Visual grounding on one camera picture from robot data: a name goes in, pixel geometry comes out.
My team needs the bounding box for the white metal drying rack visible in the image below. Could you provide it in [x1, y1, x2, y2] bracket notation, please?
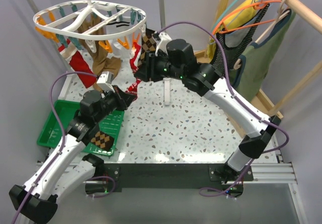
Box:
[18, 0, 172, 108]

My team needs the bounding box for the green plastic tray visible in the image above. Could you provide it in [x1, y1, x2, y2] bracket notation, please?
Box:
[37, 100, 124, 157]

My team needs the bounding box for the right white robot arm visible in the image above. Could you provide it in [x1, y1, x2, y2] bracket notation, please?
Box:
[134, 39, 281, 180]

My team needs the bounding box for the black striped tank top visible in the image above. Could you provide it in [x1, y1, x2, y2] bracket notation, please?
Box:
[209, 3, 270, 73]

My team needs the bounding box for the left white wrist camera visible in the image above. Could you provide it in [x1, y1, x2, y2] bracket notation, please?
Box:
[97, 71, 114, 92]

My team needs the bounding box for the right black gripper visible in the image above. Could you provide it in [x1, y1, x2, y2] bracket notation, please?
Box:
[134, 49, 185, 82]

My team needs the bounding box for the brown argyle sock front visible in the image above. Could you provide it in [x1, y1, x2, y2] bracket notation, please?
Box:
[91, 131, 115, 151]

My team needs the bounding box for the wooden clothes hanger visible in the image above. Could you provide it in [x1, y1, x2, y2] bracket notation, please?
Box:
[233, 0, 296, 70]

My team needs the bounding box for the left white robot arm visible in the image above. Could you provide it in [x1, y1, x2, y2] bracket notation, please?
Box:
[9, 86, 136, 223]

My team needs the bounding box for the green tank top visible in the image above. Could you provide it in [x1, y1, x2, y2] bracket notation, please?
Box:
[228, 9, 296, 102]

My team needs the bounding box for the red christmas sock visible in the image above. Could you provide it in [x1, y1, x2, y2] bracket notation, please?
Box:
[126, 41, 141, 96]
[58, 39, 96, 89]

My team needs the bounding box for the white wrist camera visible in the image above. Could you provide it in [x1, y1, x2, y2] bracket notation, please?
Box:
[152, 31, 172, 56]
[97, 71, 114, 92]

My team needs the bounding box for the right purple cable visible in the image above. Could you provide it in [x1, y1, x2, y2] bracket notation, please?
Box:
[157, 21, 290, 199]

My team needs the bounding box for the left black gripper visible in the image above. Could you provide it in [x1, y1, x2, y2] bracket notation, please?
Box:
[95, 85, 136, 123]

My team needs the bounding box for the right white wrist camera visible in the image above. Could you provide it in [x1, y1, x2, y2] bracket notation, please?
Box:
[152, 31, 172, 56]

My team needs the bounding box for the tan plain sock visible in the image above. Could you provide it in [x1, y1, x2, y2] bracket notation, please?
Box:
[77, 14, 121, 78]

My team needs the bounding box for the yellow shirt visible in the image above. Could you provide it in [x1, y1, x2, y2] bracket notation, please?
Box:
[206, 0, 260, 59]

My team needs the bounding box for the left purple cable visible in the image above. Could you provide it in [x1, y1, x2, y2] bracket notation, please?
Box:
[10, 71, 99, 224]

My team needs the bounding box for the white striped sock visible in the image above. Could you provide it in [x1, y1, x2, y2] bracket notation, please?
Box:
[105, 16, 131, 58]

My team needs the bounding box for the brown argyle sock back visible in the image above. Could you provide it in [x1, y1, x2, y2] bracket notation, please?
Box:
[137, 28, 156, 66]

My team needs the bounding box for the purple cable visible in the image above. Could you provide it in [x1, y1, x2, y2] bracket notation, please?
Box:
[10, 71, 99, 224]
[157, 21, 290, 199]

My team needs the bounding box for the brown argyle sock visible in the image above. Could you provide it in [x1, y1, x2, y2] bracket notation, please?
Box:
[137, 28, 156, 66]
[91, 131, 115, 151]

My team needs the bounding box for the orange clothes hanger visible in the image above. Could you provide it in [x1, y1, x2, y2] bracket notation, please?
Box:
[211, 0, 281, 35]

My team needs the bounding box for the white round clip hanger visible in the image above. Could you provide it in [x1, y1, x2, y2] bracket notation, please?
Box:
[33, 0, 147, 53]

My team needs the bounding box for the wooden clothes rack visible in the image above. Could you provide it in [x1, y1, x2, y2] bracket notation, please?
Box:
[189, 0, 322, 138]

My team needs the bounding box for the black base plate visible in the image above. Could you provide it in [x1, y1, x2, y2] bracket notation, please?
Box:
[95, 163, 239, 192]

